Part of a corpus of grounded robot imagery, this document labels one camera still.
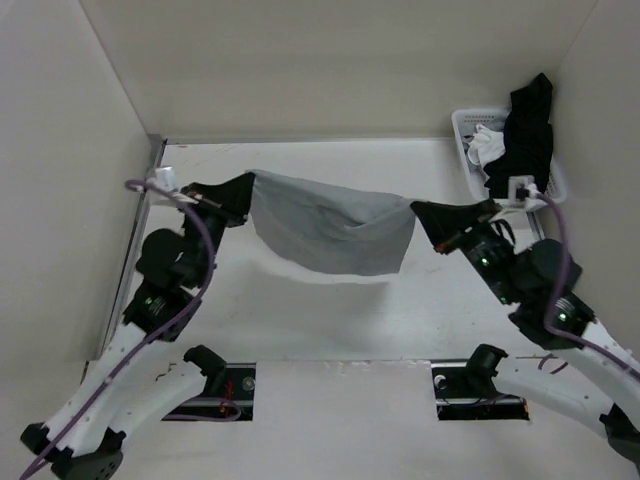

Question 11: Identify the grey tank top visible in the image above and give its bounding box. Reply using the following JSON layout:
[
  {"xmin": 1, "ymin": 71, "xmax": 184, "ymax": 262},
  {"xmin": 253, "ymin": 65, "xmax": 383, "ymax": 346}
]
[{"xmin": 250, "ymin": 170, "xmax": 416, "ymax": 276}]

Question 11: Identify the white tank top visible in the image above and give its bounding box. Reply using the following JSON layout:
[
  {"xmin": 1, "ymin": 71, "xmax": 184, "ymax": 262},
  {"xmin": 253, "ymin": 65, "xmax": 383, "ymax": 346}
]
[{"xmin": 467, "ymin": 124, "xmax": 506, "ymax": 168}]

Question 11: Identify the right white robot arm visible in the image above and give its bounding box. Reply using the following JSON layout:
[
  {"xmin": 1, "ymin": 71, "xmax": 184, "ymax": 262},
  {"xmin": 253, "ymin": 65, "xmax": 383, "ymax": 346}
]
[{"xmin": 411, "ymin": 200, "xmax": 639, "ymax": 463}]

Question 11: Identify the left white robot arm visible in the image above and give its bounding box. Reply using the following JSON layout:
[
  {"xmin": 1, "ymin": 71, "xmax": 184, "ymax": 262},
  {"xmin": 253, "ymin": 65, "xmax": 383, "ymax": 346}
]
[{"xmin": 20, "ymin": 173, "xmax": 255, "ymax": 479}]

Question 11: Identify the black tank top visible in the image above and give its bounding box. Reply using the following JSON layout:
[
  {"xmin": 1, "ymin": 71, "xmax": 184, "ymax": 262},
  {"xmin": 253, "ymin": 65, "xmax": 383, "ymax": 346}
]
[{"xmin": 483, "ymin": 73, "xmax": 554, "ymax": 199}]

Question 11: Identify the left metal table rail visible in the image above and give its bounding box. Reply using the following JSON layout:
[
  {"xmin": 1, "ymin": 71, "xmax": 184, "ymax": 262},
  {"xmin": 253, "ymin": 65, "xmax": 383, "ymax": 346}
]
[{"xmin": 95, "ymin": 134, "xmax": 167, "ymax": 358}]

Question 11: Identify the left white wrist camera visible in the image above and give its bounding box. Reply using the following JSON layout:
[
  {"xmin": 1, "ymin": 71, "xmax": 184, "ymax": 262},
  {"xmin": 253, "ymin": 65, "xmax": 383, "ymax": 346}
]
[{"xmin": 147, "ymin": 166, "xmax": 179, "ymax": 205}]

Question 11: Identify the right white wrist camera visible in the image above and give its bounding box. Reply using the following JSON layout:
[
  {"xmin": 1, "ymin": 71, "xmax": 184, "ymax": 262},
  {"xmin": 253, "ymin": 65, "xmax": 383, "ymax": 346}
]
[{"xmin": 497, "ymin": 175, "xmax": 543, "ymax": 212}]

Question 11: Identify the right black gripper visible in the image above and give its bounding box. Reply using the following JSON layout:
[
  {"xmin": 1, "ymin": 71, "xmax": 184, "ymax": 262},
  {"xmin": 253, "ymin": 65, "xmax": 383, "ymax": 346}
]
[{"xmin": 410, "ymin": 196, "xmax": 522, "ymax": 303}]

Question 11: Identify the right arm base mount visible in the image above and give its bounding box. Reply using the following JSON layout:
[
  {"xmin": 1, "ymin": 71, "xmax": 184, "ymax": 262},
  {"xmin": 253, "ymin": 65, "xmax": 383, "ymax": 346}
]
[{"xmin": 431, "ymin": 361, "xmax": 530, "ymax": 421}]

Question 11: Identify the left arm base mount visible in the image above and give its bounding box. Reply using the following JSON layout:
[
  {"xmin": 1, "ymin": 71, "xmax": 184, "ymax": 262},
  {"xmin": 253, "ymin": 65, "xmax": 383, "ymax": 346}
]
[{"xmin": 164, "ymin": 363, "xmax": 257, "ymax": 423}]

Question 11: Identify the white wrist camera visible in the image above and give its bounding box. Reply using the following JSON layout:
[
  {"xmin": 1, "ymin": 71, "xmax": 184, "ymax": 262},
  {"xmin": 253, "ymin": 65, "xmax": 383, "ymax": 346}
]
[
  {"xmin": 147, "ymin": 166, "xmax": 179, "ymax": 205},
  {"xmin": 497, "ymin": 175, "xmax": 543, "ymax": 212}
]

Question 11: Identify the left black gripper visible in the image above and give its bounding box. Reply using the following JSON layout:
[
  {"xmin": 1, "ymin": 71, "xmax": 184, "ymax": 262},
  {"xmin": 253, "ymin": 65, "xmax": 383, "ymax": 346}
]
[{"xmin": 179, "ymin": 172, "xmax": 259, "ymax": 286}]

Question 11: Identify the metal table rail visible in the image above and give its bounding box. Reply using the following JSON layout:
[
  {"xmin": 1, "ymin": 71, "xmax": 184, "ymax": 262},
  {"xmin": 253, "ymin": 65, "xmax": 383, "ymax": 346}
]
[
  {"xmin": 95, "ymin": 134, "xmax": 167, "ymax": 358},
  {"xmin": 526, "ymin": 212, "xmax": 546, "ymax": 241}
]

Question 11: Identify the white plastic laundry basket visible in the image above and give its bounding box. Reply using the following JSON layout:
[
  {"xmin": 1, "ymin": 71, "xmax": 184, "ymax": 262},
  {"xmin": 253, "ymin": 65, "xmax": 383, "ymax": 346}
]
[{"xmin": 451, "ymin": 107, "xmax": 568, "ymax": 204}]

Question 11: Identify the right metal table rail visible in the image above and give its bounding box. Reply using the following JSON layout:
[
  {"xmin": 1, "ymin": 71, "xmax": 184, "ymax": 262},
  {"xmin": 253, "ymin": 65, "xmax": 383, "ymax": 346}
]
[{"xmin": 526, "ymin": 212, "xmax": 546, "ymax": 241}]

